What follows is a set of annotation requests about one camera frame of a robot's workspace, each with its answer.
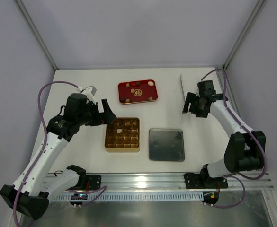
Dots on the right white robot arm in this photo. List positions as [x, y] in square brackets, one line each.
[245, 149]

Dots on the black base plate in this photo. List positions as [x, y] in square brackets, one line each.
[93, 182]
[201, 181]

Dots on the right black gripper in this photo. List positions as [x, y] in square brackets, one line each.
[194, 106]

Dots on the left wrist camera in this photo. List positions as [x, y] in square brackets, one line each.
[89, 90]

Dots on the gold chocolate box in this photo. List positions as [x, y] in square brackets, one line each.
[126, 142]

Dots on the red chocolate tray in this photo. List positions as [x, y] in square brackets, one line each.
[137, 91]

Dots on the slotted cable duct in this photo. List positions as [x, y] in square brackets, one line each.
[111, 196]

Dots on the metal tongs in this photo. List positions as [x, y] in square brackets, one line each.
[182, 88]

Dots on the silver tin lid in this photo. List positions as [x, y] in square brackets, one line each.
[166, 145]

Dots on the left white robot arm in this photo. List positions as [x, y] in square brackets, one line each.
[29, 195]

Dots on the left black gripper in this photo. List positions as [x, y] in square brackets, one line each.
[100, 116]

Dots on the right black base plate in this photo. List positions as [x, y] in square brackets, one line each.
[201, 181]

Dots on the aluminium rail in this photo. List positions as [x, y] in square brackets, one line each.
[118, 181]

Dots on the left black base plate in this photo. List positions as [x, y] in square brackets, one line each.
[93, 182]

